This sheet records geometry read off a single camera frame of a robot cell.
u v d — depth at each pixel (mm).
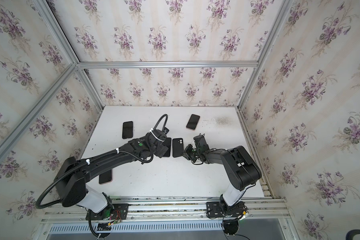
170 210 749
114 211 716
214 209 732
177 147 961
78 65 930
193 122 1114
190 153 832
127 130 1043
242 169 470
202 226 702
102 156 484
